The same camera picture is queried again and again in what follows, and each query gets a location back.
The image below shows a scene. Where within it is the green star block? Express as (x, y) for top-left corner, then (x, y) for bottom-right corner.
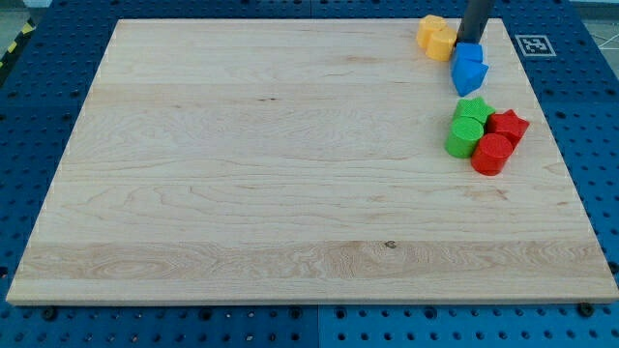
(453, 97), (495, 126)

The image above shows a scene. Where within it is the red star block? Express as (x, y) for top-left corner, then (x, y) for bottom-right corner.
(485, 109), (530, 149)

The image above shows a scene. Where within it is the light wooden board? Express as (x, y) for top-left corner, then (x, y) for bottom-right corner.
(7, 19), (618, 305)

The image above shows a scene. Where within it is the green cylinder block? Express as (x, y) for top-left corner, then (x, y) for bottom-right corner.
(445, 117), (485, 159)

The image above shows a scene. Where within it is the red cylinder block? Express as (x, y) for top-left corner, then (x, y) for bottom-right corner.
(471, 133), (514, 176)

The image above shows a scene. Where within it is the blue pentagon block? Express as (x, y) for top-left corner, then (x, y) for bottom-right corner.
(451, 59), (489, 97)

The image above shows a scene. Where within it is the yellow rounded block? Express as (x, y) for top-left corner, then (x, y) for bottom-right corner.
(426, 26), (457, 62)

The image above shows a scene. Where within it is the blue cube block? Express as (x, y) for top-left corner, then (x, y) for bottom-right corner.
(451, 43), (484, 65)

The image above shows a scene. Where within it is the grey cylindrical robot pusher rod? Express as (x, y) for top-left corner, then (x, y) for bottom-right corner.
(457, 0), (495, 44)

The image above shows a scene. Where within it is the white fiducial marker tag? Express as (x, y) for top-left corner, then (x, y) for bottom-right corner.
(516, 34), (556, 57)

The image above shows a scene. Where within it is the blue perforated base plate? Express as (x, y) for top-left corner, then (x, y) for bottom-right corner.
(1, 1), (618, 347)

